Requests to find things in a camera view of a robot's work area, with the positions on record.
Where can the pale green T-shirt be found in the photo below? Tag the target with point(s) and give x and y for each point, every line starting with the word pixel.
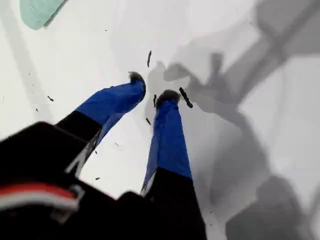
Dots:
pixel 37 12

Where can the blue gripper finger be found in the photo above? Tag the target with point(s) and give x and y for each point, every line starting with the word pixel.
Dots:
pixel 112 102
pixel 170 145

